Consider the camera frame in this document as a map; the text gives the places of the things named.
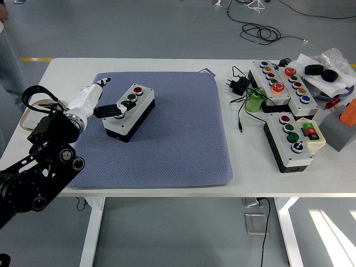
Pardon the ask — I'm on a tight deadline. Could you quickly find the grey under-table socket box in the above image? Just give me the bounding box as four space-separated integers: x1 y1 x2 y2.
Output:
241 197 265 208

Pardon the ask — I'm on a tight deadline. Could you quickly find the coiled black floor cable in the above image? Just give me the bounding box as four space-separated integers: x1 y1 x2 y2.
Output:
226 0 309 45

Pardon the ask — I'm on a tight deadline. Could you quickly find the grey block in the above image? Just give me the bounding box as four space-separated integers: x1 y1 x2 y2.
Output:
318 104 356 152

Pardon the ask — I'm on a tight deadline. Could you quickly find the black hanging power cable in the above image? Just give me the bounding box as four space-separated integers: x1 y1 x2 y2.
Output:
257 197 272 267

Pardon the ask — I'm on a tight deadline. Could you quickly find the four-button box, selector switch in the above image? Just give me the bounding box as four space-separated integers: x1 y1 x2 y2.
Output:
263 112 314 174

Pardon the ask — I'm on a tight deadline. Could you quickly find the red knob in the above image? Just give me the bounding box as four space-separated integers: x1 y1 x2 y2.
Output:
325 97 342 110

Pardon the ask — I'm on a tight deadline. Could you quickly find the black power adapter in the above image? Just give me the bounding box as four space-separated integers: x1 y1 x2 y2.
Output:
225 76 251 97

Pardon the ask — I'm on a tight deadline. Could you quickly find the long black floor cable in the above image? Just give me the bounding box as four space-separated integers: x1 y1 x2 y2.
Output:
278 0 356 19

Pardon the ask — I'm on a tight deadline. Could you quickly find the clear bubble wrap bag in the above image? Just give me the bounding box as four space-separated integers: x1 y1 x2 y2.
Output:
311 47 354 77

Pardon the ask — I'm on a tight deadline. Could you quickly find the thin black under-table cable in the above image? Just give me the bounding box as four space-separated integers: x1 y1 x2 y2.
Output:
75 196 88 211

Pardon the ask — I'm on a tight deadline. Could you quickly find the metal floor socket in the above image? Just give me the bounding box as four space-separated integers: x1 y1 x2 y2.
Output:
244 212 270 236

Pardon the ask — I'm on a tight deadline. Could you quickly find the orange cylinder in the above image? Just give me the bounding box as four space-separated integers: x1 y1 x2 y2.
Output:
338 98 356 125

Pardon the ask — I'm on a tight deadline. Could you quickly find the person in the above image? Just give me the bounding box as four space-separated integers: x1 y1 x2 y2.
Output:
0 4 31 98

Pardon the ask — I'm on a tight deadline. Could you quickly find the white four-button control box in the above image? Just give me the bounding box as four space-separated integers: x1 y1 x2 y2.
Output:
102 83 156 144

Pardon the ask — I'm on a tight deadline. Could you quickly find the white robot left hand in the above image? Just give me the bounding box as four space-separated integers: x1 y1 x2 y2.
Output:
66 77 130 120

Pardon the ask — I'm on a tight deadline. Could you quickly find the cream switch box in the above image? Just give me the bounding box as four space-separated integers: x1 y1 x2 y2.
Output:
295 117 327 156

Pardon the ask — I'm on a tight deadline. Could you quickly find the grey-blue textured mat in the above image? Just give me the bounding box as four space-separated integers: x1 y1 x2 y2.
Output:
66 71 234 190

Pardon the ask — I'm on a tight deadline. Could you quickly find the five-button box, red mushroom button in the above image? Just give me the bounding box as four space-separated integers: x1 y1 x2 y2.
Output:
275 66 320 117

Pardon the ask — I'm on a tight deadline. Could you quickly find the white table leg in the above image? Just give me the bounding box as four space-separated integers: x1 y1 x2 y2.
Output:
79 196 106 267
274 197 304 267

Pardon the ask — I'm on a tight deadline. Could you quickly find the black foam ring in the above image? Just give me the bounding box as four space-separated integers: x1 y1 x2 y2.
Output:
304 64 325 76
321 69 338 83

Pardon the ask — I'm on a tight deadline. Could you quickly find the white floor cord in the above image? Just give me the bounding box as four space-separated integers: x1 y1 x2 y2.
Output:
244 0 266 13

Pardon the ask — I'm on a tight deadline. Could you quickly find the blue plate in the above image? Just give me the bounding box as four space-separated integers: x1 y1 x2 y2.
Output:
305 77 355 100

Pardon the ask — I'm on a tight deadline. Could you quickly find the white shallow tray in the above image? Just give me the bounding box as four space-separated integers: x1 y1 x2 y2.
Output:
21 99 61 131

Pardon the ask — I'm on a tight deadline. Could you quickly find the five-button box, lit stop button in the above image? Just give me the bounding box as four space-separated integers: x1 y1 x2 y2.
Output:
248 60 291 113

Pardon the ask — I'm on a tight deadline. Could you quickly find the black adapter cord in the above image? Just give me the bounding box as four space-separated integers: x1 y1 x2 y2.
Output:
230 66 268 133

